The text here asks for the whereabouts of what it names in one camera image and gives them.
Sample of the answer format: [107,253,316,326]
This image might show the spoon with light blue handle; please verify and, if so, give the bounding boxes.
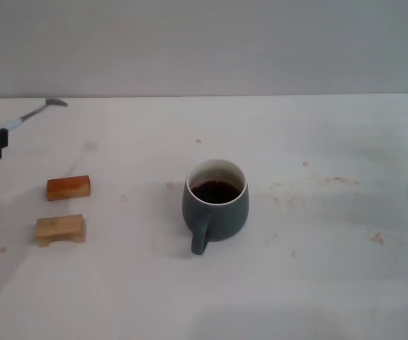
[0,98,69,140]

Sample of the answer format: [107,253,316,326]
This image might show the grey ceramic cup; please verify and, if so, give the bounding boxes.
[181,159,250,256]

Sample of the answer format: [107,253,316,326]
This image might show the dark orange wooden block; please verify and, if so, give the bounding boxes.
[45,174,94,202]

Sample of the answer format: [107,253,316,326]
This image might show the light notched wooden block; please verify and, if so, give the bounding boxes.
[34,214,87,248]

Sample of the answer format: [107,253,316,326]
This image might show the dark coffee liquid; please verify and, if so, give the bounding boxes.
[189,179,242,206]

